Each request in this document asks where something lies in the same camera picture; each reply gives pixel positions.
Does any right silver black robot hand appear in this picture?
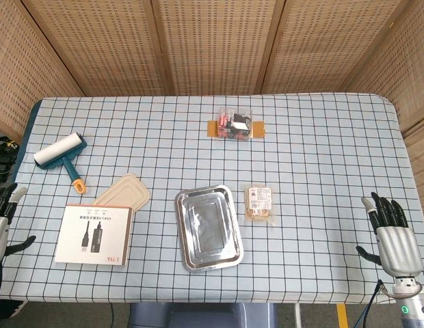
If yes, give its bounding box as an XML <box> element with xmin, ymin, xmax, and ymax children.
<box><xmin>356</xmin><ymin>191</ymin><xmax>424</xmax><ymax>278</ymax></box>

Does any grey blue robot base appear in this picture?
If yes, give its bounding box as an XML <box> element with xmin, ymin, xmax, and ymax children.
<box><xmin>129</xmin><ymin>302</ymin><xmax>278</xmax><ymax>328</ymax></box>

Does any packaged snack bag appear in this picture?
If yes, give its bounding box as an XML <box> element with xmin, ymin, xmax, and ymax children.
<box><xmin>243</xmin><ymin>183</ymin><xmax>278</xmax><ymax>226</ymax></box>

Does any silver metal tray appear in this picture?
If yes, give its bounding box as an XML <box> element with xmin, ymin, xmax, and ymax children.
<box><xmin>174</xmin><ymin>184</ymin><xmax>245</xmax><ymax>273</ymax></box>

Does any beige paper pulp lid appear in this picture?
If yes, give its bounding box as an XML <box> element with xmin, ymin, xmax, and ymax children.
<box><xmin>92</xmin><ymin>173</ymin><xmax>150</xmax><ymax>213</ymax></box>

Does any brown cardboard piece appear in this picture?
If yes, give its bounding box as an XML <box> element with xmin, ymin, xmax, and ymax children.
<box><xmin>207</xmin><ymin>120</ymin><xmax>266</xmax><ymax>140</ymax></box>

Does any clear box of batteries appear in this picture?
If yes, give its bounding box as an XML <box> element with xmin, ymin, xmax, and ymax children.
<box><xmin>217</xmin><ymin>107</ymin><xmax>253</xmax><ymax>141</ymax></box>

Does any blue white checkered tablecloth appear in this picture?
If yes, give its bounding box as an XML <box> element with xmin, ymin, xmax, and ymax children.
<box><xmin>0</xmin><ymin>92</ymin><xmax>424</xmax><ymax>305</ymax></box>

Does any woven bamboo folding screen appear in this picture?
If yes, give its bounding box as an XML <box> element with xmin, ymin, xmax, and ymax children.
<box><xmin>0</xmin><ymin>0</ymin><xmax>424</xmax><ymax>213</ymax></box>

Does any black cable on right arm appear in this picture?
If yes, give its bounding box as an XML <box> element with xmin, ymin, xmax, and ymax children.
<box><xmin>358</xmin><ymin>279</ymin><xmax>397</xmax><ymax>328</ymax></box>

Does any black equipment with yellow cables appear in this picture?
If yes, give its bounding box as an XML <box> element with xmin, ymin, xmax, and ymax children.
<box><xmin>0</xmin><ymin>135</ymin><xmax>21</xmax><ymax>182</ymax></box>

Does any white USB cable product box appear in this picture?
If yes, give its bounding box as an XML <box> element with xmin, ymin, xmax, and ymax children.
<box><xmin>54</xmin><ymin>204</ymin><xmax>134</xmax><ymax>266</ymax></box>

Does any teal lint roller orange handle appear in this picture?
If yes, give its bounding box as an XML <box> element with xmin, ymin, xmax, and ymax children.
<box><xmin>33</xmin><ymin>132</ymin><xmax>88</xmax><ymax>195</ymax></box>

